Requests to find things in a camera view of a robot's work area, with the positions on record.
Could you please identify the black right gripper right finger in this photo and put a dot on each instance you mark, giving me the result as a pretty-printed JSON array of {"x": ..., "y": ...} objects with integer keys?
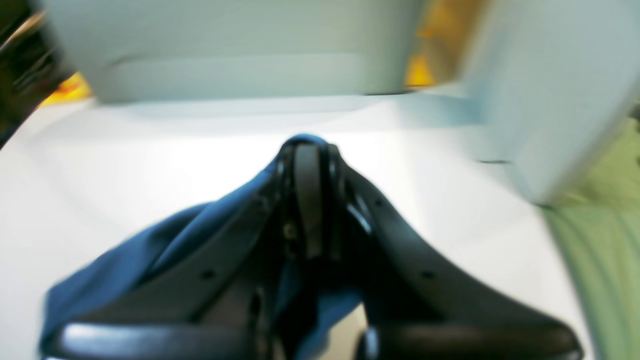
[{"x": 418, "y": 304}]

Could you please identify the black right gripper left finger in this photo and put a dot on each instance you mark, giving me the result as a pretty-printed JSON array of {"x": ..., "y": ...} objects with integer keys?
[{"x": 249, "y": 292}]

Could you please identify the dark blue t-shirt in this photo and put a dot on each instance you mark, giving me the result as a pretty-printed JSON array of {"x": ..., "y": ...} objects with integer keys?
[{"x": 157, "y": 248}]

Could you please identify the green cloth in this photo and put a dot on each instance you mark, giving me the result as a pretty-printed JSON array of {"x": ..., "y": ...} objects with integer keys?
[{"x": 596, "y": 225}]

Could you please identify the light grey storage bin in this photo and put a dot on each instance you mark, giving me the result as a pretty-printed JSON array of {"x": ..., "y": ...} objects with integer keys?
[{"x": 546, "y": 80}]

